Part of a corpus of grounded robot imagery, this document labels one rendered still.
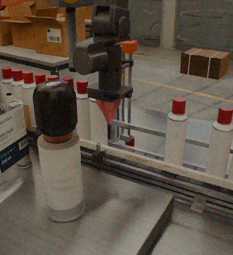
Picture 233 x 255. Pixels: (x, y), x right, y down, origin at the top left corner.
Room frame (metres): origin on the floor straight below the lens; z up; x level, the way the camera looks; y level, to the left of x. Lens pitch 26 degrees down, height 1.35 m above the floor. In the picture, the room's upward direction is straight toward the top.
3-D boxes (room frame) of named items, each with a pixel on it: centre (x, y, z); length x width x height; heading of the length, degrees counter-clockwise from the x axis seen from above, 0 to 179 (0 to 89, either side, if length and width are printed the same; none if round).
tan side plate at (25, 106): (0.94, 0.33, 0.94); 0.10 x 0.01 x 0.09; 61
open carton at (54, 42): (2.65, 0.47, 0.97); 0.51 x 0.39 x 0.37; 147
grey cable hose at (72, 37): (0.99, 0.14, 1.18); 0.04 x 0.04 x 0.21
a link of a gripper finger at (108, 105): (0.73, 0.03, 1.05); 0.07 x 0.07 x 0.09; 60
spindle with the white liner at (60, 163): (0.54, 0.12, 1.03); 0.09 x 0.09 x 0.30
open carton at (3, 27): (3.15, 1.17, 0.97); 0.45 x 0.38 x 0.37; 145
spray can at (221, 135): (0.64, -0.25, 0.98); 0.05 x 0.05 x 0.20
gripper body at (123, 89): (0.73, 0.02, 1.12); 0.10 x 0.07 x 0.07; 60
